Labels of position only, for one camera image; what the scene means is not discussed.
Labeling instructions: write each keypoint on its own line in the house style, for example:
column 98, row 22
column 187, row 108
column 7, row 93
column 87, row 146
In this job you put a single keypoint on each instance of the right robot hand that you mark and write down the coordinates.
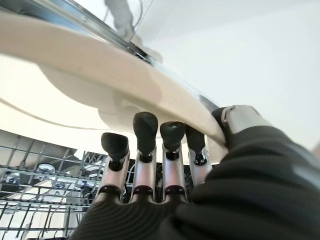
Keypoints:
column 237, row 187

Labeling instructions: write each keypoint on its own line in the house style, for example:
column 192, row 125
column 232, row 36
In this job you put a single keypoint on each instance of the cream round plate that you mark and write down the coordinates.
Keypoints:
column 87, row 65

